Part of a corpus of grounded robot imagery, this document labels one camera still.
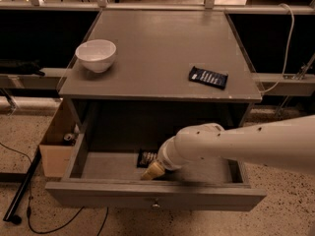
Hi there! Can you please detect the white ceramic bowl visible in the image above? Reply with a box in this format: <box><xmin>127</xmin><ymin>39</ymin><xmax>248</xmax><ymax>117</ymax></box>
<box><xmin>75</xmin><ymin>39</ymin><xmax>117</xmax><ymax>73</ymax></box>

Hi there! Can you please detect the black chocolate rxbar wrapper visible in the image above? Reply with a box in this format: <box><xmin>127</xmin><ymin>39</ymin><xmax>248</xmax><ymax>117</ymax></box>
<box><xmin>137</xmin><ymin>149</ymin><xmax>158</xmax><ymax>168</ymax></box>

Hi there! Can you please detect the black metal floor bar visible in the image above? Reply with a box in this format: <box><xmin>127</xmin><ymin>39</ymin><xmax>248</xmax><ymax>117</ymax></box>
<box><xmin>0</xmin><ymin>150</ymin><xmax>41</xmax><ymax>225</ymax></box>

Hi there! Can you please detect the black floor cable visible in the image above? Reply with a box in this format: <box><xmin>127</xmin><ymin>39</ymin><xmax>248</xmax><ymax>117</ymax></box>
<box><xmin>0</xmin><ymin>142</ymin><xmax>110</xmax><ymax>236</ymax></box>

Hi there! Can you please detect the grey cabinet counter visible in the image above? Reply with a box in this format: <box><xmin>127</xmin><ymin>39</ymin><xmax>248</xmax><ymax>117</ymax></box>
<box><xmin>60</xmin><ymin>10</ymin><xmax>262</xmax><ymax>148</ymax></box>

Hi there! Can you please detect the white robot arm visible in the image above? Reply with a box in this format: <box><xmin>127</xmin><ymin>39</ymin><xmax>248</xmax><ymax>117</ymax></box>
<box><xmin>142</xmin><ymin>115</ymin><xmax>315</xmax><ymax>180</ymax></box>

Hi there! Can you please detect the open grey top drawer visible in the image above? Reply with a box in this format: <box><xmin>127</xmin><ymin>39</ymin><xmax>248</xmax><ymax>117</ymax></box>
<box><xmin>46</xmin><ymin>133</ymin><xmax>266</xmax><ymax>211</ymax></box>

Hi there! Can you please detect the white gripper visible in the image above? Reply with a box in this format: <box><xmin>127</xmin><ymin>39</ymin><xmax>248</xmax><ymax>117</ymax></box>
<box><xmin>141</xmin><ymin>137</ymin><xmax>184</xmax><ymax>180</ymax></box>

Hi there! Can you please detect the cardboard box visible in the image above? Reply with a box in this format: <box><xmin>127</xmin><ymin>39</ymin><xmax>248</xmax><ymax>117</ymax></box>
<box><xmin>39</xmin><ymin>101</ymin><xmax>76</xmax><ymax>178</ymax></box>

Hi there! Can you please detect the dark blue rxbar wrapper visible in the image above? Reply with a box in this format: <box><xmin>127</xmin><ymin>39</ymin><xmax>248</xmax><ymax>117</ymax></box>
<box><xmin>188</xmin><ymin>67</ymin><xmax>228</xmax><ymax>89</ymax></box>

